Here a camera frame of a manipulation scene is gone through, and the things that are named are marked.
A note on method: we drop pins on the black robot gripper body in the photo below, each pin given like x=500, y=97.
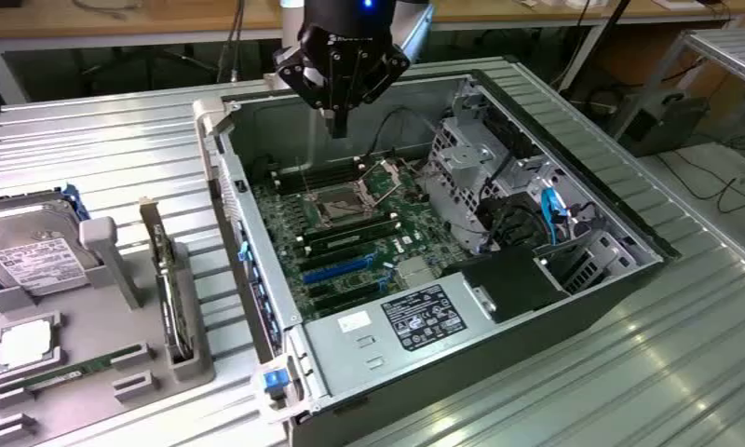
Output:
x=348, y=23

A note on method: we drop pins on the graphics card with metal bracket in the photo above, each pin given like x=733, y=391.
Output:
x=170, y=288

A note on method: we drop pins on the thin metal locking lever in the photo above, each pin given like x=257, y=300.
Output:
x=305, y=177

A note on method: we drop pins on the metal socket cover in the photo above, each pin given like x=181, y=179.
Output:
x=385, y=181

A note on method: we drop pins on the perforated metal disk bay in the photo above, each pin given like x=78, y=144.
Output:
x=458, y=195

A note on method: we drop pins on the CPU socket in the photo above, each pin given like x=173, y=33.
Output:
x=338, y=205

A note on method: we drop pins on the long wooden desk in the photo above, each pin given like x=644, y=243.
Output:
x=98, y=21

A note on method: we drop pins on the green motherboard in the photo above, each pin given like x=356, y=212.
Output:
x=409, y=233

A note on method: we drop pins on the black fitted RAM stick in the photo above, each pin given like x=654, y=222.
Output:
x=348, y=233

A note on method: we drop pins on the blue expansion slot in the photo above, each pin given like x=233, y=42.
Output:
x=338, y=269

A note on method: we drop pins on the silver chipset heatsink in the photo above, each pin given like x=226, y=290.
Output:
x=412, y=271

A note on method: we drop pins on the black box on floor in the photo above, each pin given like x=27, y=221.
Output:
x=664, y=125

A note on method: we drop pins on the blue plastic disk caddy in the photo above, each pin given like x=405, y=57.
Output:
x=74, y=205

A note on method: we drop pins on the black plastic shroud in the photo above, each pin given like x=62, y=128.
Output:
x=509, y=279

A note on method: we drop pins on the black expansion slot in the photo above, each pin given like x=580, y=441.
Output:
x=348, y=298

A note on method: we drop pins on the metal slat side table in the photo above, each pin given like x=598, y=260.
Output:
x=732, y=56

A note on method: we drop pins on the open black PC case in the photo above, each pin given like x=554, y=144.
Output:
x=596, y=298

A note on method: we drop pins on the silver hard disk drive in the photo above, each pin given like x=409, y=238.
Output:
x=30, y=261

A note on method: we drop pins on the grey power supply unit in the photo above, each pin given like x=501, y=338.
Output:
x=348, y=354

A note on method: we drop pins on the blue case latch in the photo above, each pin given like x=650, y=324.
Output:
x=274, y=379

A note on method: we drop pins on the grey plastic parts rack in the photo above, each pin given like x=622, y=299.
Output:
x=98, y=354

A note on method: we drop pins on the silver CPU chip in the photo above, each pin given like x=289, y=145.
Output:
x=27, y=344

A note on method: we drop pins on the green loose RAM stick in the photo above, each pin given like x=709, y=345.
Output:
x=67, y=370

